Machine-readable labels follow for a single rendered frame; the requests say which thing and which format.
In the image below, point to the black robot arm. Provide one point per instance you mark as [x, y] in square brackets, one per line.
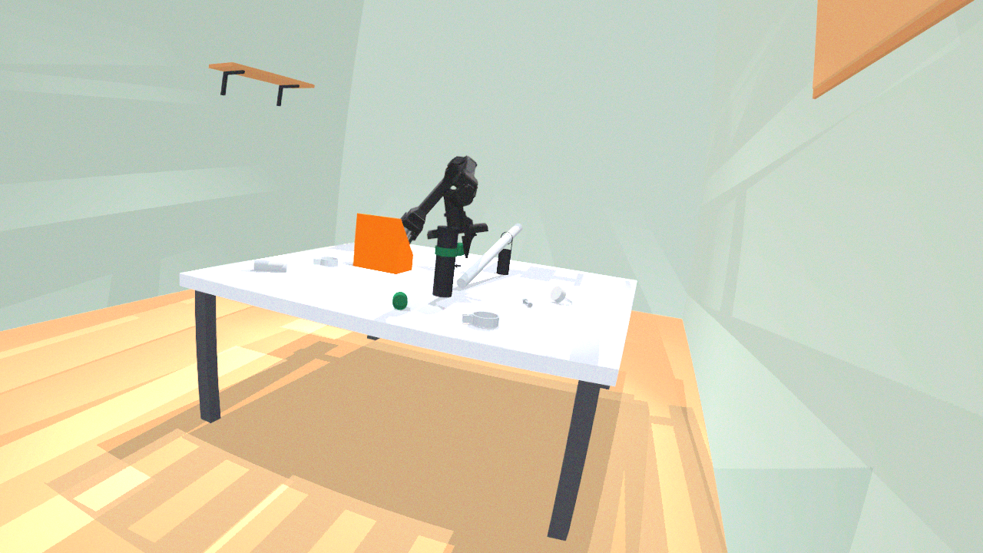
[459, 173]

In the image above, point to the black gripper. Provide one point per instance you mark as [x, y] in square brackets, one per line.
[455, 218]

